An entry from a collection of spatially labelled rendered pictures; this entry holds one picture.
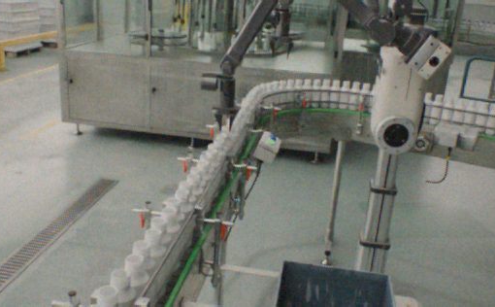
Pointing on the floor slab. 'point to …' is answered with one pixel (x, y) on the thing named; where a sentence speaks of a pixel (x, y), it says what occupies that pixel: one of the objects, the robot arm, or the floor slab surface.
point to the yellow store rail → (11, 45)
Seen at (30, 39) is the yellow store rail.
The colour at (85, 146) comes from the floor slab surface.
